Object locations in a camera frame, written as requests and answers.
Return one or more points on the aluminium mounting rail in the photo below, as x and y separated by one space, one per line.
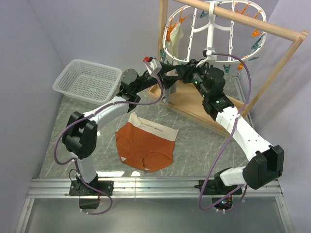
123 187

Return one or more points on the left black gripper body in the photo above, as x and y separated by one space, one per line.
147 82

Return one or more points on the white oval clip hanger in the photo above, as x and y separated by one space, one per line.
210 28

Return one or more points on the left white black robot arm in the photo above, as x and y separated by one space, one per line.
80 135

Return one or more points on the white plastic perforated basket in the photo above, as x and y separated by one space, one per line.
88 81

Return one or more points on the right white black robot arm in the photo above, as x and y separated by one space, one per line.
265 161

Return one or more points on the grey underwear with white waistband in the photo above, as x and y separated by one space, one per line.
168 92

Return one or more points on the pale yellow hanging underwear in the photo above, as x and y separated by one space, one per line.
175 36

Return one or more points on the wooden clothes rack with tray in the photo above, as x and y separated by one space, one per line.
190 103

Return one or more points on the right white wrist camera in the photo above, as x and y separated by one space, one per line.
209 54

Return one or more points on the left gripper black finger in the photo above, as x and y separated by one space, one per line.
165 68
169 81

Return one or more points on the orange underwear with beige waistband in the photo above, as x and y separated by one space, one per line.
145 145

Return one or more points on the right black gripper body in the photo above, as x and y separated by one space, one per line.
195 74

